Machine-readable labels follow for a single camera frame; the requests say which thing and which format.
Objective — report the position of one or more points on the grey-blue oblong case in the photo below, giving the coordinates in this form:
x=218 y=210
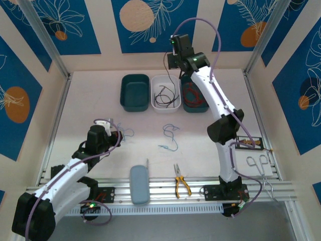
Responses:
x=139 y=184

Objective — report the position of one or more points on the aluminium frame post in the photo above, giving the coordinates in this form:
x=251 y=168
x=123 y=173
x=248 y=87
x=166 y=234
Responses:
x=266 y=32
x=43 y=32

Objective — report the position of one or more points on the teal plastic bin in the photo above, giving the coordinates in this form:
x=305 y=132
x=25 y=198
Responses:
x=135 y=93
x=200 y=108

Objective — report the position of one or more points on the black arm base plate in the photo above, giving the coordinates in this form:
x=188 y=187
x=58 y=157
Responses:
x=107 y=194
x=212 y=193

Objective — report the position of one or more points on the white plastic bin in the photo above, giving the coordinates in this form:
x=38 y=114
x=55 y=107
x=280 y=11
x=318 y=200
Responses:
x=164 y=82

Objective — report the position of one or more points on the silver scissors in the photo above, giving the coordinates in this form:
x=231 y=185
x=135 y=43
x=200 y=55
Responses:
x=265 y=175

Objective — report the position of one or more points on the small grey metal tool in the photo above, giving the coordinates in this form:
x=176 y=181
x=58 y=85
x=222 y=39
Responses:
x=147 y=163

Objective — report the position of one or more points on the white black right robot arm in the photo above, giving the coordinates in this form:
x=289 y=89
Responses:
x=225 y=155

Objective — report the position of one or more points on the black tray with orange parts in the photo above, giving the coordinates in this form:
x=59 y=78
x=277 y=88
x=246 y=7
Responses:
x=257 y=145

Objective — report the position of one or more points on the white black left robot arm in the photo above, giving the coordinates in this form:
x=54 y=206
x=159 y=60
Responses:
x=62 y=175

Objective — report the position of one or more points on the small board with green light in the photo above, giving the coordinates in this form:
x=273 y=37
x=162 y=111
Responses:
x=90 y=206
x=238 y=207

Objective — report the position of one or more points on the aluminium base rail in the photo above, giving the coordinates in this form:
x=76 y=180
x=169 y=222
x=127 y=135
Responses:
x=163 y=188

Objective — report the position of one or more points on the aluminium side rail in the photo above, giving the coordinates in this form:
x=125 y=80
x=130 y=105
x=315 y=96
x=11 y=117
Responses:
x=260 y=113
x=55 y=125

